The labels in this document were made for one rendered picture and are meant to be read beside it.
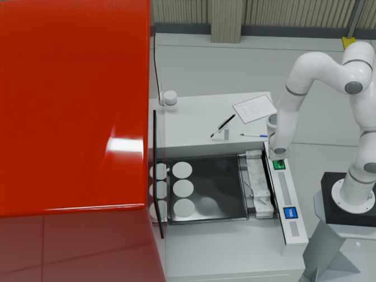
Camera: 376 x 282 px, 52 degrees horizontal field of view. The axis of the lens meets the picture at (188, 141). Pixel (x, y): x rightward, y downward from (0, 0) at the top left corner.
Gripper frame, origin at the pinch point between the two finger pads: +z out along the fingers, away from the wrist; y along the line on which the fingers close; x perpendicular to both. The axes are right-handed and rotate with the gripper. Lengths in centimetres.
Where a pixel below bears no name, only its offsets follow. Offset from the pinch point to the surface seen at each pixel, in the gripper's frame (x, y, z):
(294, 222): -30.3, -0.1, 3.6
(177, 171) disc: 4, -51, -1
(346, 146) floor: 78, 62, 115
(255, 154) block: 11.1, -10.9, 6.3
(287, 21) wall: 226, 47, 94
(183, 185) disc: -4.4, -47.8, -0.7
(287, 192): -15.4, 0.1, 3.7
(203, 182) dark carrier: -3.5, -38.4, 1.4
